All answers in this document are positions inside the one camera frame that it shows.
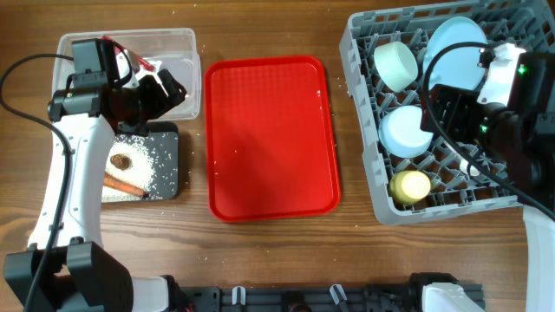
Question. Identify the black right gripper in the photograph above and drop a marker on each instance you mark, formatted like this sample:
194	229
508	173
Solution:
460	104

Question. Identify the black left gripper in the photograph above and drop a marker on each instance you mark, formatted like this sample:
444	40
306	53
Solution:
159	102

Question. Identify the red snack wrapper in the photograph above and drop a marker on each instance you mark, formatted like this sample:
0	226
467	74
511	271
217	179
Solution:
137	61

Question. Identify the white plastic spoon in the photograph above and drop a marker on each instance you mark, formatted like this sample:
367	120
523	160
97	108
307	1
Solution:
464	165

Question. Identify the brown food scrap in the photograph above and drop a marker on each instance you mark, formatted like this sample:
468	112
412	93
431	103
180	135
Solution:
120	161

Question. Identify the light blue bowl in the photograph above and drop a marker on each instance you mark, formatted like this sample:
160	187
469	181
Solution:
400	133

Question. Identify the white rice pile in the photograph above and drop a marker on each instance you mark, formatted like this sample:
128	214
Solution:
143	164

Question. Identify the green bowl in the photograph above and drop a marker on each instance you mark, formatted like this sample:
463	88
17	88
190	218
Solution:
396	65

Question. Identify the orange carrot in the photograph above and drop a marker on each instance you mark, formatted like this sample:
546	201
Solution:
122	186

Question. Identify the yellow cup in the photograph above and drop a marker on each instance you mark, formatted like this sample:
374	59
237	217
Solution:
409	187

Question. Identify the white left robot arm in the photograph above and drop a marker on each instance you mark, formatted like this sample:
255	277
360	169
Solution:
65	267

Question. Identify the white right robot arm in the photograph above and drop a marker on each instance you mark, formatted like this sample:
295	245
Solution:
521	132

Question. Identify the grey-blue dishwasher rack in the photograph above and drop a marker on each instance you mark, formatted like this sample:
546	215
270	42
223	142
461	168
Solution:
527	24

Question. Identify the black tray bin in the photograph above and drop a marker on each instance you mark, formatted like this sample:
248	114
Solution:
165	173

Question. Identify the clear plastic bin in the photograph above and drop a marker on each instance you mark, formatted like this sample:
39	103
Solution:
173	49

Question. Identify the red plastic tray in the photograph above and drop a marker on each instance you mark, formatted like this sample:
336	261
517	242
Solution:
270	147

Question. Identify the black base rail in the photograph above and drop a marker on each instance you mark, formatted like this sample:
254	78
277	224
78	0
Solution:
371	298

